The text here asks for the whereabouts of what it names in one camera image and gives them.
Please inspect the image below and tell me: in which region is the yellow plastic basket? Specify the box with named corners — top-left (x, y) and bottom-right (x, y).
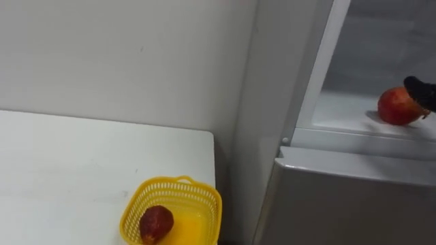
top-left (119, 175), bottom-right (223, 245)

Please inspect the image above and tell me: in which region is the grey fridge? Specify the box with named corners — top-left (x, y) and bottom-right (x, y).
top-left (227, 0), bottom-right (436, 245)

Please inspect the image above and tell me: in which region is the white table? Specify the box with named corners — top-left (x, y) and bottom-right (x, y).
top-left (0, 109), bottom-right (217, 245)

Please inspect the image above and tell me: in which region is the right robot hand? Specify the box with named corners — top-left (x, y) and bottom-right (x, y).
top-left (403, 76), bottom-right (436, 114)

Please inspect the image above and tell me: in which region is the dark red fruit soft toy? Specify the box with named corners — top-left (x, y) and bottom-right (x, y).
top-left (139, 205), bottom-right (175, 245)

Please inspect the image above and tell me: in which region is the red apple soft toy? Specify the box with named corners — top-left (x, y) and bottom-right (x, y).
top-left (377, 86), bottom-right (431, 127)

